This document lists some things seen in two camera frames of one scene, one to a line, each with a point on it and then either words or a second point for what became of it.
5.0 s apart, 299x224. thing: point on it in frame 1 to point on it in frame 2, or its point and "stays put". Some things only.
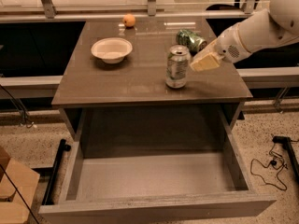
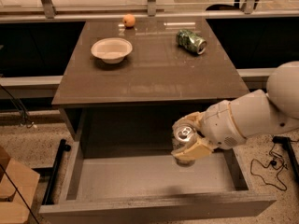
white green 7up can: x=177 y=66 to x=184 y=136
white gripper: x=228 y=45 to x=221 y=125
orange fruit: x=129 y=21 stays put
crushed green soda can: x=193 y=42 stays put
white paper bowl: x=112 y=50 stays put
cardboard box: x=18 y=189 stays put
